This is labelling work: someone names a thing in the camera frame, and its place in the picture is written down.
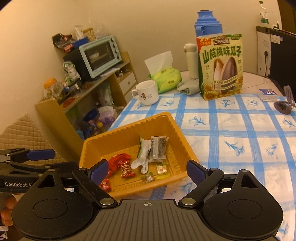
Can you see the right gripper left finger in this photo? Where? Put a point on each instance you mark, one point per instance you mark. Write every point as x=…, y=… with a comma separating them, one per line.
x=90, y=179

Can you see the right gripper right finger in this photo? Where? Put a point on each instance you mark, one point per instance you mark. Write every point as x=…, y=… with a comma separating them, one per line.
x=205, y=179

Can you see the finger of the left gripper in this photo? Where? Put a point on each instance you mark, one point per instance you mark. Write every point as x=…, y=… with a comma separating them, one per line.
x=14, y=170
x=23, y=155

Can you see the clear black snack packet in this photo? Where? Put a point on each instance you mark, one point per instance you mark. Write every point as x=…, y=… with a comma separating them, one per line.
x=157, y=153

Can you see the left hand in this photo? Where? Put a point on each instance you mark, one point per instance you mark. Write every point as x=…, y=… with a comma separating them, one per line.
x=7, y=205

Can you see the small red candy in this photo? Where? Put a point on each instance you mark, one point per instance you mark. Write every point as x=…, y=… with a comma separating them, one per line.
x=105, y=185

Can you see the quilted beige chair left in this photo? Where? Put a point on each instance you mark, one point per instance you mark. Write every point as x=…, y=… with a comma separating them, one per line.
x=23, y=133

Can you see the red snack packet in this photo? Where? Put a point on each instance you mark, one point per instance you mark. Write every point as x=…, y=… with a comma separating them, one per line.
x=115, y=161

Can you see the red gold candy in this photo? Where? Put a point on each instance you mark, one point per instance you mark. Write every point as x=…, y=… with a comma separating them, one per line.
x=126, y=169

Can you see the yellow green candy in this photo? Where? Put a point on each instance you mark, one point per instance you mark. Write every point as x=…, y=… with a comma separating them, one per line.
x=162, y=169

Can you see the orange plastic tray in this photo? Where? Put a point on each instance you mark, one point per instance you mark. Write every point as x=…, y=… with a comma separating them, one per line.
x=125, y=139

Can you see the small beige candy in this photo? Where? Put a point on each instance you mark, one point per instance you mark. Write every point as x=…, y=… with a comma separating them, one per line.
x=147, y=178

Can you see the green white snack pouch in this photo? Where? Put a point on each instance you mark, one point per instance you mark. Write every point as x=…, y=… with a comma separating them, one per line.
x=142, y=157

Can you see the blue checked tablecloth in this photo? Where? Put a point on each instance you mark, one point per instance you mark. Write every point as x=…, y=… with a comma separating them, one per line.
x=233, y=133

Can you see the purple tissue pack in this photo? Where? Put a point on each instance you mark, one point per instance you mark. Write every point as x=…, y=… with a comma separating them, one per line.
x=107, y=114

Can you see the wooden shelf cabinet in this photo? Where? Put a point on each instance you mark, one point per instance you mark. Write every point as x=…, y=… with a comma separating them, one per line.
x=63, y=120

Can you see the orange lid jar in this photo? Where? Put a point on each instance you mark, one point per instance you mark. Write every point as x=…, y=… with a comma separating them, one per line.
x=52, y=89

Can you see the grey crumpled cloth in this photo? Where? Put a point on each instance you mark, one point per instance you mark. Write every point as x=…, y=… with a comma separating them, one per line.
x=189, y=86

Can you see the white cartoon mug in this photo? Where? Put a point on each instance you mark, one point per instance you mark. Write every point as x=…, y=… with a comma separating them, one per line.
x=146, y=92

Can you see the small clear plastic packet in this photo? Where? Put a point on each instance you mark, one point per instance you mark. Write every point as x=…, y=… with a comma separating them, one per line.
x=268, y=95

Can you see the black round phone stand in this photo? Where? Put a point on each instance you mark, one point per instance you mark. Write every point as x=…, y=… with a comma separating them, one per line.
x=285, y=107

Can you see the green tissue pack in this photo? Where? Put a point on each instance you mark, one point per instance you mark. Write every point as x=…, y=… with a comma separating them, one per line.
x=161, y=71

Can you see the mint toaster oven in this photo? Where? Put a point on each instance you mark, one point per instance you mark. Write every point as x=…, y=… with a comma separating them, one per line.
x=93, y=58

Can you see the snack bags on oven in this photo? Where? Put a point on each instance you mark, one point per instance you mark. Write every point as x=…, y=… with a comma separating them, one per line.
x=63, y=42

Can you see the sunflower seed bag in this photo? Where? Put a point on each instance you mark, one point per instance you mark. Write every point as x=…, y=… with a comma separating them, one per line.
x=220, y=65

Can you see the white thermos bottle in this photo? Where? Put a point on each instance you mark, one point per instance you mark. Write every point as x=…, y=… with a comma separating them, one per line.
x=192, y=59

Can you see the blue thermos jug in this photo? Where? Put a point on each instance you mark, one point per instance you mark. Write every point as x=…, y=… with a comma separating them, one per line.
x=207, y=24

